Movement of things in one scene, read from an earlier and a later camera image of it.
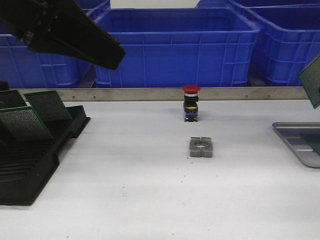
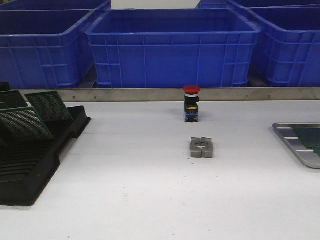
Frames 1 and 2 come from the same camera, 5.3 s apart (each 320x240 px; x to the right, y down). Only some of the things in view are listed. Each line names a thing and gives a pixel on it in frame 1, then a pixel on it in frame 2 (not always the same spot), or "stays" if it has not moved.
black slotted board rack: (25, 166) stays
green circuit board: (310, 78) to (310, 136)
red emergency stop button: (190, 104) stays
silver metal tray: (291, 131) stays
